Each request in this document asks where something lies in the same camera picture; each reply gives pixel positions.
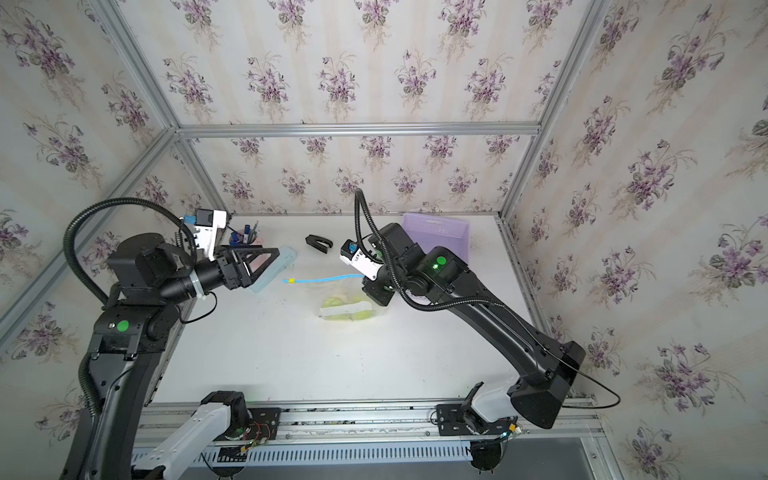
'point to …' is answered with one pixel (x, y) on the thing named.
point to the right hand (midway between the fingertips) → (372, 279)
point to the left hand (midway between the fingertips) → (270, 254)
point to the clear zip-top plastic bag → (343, 287)
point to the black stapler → (312, 241)
